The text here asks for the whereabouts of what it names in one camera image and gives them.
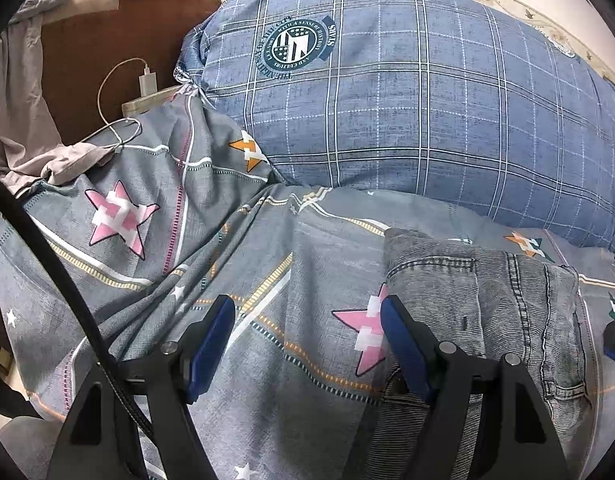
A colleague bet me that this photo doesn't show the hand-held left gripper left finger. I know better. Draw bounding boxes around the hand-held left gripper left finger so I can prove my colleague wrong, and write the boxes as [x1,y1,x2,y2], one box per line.
[44,295,236,480]

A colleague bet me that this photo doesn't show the grey denim pants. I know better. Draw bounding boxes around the grey denim pants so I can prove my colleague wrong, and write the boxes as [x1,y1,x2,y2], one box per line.
[385,227,595,480]

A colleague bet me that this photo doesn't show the white charging cable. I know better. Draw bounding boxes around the white charging cable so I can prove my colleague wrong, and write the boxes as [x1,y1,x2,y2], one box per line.
[97,57,153,153]

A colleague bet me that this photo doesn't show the white charger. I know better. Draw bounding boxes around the white charger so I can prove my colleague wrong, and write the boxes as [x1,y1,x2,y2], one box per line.
[138,66,159,96]

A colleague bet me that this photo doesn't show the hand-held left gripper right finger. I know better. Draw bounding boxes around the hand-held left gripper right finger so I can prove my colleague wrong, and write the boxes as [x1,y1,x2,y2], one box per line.
[380,295,568,480]

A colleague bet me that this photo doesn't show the grey star-print bed sheet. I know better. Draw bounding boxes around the grey star-print bed sheet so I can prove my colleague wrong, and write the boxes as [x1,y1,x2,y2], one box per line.
[0,90,615,480]

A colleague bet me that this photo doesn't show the thick black cable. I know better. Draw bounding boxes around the thick black cable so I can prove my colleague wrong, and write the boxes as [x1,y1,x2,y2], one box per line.
[0,165,153,461]

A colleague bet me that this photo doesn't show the blue plaid pillow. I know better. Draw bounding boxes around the blue plaid pillow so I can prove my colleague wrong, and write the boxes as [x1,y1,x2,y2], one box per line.
[174,0,615,261]

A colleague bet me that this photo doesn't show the pinkish grey garment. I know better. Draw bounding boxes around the pinkish grey garment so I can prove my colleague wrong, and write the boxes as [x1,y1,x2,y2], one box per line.
[0,0,120,198]

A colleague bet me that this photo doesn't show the white power strip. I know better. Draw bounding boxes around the white power strip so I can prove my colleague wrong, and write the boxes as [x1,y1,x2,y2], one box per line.
[121,85,188,117]

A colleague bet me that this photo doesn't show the brown headboard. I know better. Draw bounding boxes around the brown headboard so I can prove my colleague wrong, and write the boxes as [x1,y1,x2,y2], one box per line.
[37,0,223,146]

